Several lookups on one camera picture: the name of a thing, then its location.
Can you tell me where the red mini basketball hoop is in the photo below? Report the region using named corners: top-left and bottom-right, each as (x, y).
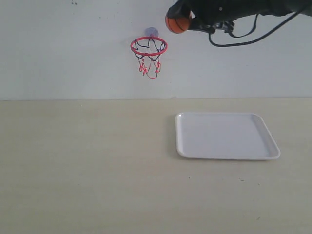
top-left (130, 36), bottom-right (168, 79)

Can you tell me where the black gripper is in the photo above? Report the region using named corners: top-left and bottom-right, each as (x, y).
top-left (166, 0), bottom-right (312, 33)

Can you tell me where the clear suction cup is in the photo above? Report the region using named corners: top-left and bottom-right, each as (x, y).
top-left (144, 27), bottom-right (159, 38)

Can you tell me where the white plastic tray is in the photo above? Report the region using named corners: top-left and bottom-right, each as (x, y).
top-left (175, 112), bottom-right (281, 160)

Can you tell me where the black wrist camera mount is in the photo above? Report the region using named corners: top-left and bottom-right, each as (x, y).
top-left (214, 20), bottom-right (235, 34)

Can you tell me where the small orange basketball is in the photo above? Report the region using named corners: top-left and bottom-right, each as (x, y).
top-left (165, 17), bottom-right (192, 34)

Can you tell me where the black cable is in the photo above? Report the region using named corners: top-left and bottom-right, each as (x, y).
top-left (208, 11), bottom-right (299, 48)

